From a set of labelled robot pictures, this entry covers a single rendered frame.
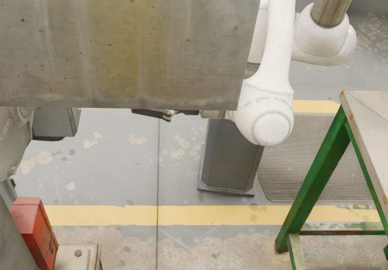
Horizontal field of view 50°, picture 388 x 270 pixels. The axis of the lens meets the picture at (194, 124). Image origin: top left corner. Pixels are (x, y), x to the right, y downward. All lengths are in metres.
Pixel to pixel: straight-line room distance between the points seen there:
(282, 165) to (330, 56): 0.88
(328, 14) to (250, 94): 0.55
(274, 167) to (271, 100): 1.35
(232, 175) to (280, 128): 1.12
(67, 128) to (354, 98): 0.74
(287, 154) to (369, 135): 1.14
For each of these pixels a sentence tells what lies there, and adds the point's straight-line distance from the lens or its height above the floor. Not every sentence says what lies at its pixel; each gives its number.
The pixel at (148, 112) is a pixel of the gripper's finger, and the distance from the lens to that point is 0.97.
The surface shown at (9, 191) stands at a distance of 1.22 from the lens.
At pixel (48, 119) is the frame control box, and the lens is 0.97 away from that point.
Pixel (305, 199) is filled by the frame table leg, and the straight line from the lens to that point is 1.52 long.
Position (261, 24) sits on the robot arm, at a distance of 1.39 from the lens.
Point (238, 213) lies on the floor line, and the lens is 1.97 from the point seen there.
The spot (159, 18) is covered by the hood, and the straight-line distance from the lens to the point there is 0.34.
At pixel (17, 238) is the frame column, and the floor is 0.66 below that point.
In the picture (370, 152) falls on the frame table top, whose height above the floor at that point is 0.93.
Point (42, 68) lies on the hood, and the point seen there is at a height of 1.44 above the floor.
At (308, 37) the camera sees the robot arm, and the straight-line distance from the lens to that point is 1.38.
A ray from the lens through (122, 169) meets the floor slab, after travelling 2.07.
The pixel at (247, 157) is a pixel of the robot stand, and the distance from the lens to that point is 1.79.
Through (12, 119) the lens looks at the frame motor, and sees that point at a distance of 0.62.
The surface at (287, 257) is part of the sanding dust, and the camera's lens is 1.92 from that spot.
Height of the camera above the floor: 1.69
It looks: 48 degrees down
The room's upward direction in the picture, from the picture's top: 6 degrees clockwise
